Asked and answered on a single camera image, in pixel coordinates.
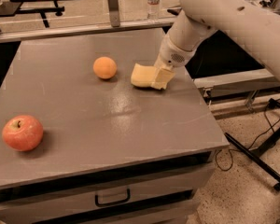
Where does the red apple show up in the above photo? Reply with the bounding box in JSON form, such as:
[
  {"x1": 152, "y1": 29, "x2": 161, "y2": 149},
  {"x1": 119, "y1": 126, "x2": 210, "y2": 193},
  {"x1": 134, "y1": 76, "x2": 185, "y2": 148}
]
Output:
[{"x1": 2, "y1": 115, "x2": 44, "y2": 151}]

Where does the black drawer handle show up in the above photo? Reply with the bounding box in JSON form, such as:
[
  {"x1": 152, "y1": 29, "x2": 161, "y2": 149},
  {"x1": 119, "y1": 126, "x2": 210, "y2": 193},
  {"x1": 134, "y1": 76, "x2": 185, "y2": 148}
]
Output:
[{"x1": 94, "y1": 188, "x2": 131, "y2": 207}]

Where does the black metal floor stand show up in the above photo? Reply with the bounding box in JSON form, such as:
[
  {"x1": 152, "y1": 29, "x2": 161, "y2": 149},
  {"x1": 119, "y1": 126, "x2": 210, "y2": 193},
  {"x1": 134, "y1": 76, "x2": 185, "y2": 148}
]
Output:
[{"x1": 224, "y1": 98, "x2": 280, "y2": 191}]

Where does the yellow sponge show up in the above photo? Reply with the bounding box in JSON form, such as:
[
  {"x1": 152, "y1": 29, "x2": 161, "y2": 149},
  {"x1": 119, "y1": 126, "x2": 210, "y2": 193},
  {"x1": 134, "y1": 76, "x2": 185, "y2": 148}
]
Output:
[{"x1": 131, "y1": 63, "x2": 166, "y2": 90}]

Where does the grey drawer cabinet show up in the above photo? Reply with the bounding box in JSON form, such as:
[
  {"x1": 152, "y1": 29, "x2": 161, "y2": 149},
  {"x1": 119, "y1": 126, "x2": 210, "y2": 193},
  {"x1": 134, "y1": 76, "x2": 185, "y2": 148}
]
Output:
[{"x1": 0, "y1": 29, "x2": 227, "y2": 224}]

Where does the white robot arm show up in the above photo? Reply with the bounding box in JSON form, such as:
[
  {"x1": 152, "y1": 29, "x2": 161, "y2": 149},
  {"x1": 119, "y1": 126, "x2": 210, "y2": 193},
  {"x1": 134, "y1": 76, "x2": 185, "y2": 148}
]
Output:
[{"x1": 152, "y1": 0, "x2": 280, "y2": 90}]

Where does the clear plastic water bottle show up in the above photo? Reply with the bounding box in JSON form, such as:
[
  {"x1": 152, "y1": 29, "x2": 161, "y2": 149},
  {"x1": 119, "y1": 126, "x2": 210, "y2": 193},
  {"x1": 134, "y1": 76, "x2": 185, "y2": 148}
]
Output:
[{"x1": 147, "y1": 0, "x2": 160, "y2": 20}]

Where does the left metal bracket post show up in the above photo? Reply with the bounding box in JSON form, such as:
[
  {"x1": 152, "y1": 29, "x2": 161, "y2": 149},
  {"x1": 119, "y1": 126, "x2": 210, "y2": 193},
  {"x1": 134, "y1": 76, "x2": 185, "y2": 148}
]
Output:
[{"x1": 107, "y1": 0, "x2": 120, "y2": 27}]

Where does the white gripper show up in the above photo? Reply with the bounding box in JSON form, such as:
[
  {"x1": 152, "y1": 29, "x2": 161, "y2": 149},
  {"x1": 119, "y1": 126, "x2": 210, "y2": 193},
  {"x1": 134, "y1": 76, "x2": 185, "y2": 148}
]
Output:
[{"x1": 151, "y1": 35, "x2": 195, "y2": 90}]

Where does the grey horizontal rail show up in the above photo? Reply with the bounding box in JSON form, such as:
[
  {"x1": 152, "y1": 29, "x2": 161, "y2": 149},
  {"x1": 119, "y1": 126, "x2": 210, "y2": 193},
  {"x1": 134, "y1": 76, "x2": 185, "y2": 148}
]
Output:
[{"x1": 0, "y1": 7, "x2": 280, "y2": 45}]

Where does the grey low shelf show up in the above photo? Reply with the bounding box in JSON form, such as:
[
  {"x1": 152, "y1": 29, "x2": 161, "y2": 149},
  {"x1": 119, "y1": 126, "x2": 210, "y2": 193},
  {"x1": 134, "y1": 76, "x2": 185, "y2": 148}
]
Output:
[{"x1": 194, "y1": 69, "x2": 280, "y2": 119}]

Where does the orange fruit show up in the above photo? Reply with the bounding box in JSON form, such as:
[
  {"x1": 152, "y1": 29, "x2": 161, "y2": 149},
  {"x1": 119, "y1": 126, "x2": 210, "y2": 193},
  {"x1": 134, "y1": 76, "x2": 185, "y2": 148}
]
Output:
[{"x1": 92, "y1": 57, "x2": 117, "y2": 79}]

